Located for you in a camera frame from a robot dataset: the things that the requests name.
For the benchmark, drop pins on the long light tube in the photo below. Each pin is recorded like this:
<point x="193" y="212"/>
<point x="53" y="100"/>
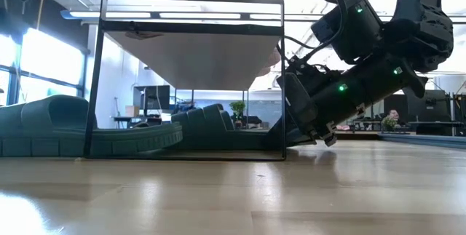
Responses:
<point x="83" y="14"/>

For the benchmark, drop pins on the small potted plant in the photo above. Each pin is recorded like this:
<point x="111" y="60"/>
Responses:
<point x="389" y="123"/>

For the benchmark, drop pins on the wooden table blue frame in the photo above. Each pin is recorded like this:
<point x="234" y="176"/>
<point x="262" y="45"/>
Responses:
<point x="422" y="140"/>

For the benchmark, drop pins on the large glass window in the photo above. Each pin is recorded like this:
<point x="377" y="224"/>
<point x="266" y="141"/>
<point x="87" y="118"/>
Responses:
<point x="51" y="56"/>

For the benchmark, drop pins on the potted green plant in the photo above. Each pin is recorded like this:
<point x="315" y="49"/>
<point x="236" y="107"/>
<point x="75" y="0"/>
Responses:
<point x="237" y="107"/>

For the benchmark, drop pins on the person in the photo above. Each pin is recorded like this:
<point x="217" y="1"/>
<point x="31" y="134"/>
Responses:
<point x="394" y="115"/>

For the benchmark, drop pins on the black computer monitor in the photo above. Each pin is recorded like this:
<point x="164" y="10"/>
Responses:
<point x="151" y="96"/>

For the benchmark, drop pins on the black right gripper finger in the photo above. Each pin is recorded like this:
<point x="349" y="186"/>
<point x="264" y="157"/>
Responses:
<point x="296" y="138"/>

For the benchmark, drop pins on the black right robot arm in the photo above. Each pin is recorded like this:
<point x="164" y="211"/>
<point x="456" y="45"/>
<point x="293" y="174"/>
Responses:
<point x="422" y="20"/>

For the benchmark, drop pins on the green slide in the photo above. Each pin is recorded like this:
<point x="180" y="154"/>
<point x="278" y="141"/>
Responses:
<point x="54" y="140"/>
<point x="204" y="133"/>

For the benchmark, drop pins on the wooden shelf black metal frame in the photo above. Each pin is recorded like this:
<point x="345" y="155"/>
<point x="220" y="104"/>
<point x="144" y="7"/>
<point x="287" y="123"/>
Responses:
<point x="193" y="60"/>

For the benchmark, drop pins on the black partition panel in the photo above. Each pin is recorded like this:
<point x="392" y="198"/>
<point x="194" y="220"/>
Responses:
<point x="433" y="111"/>

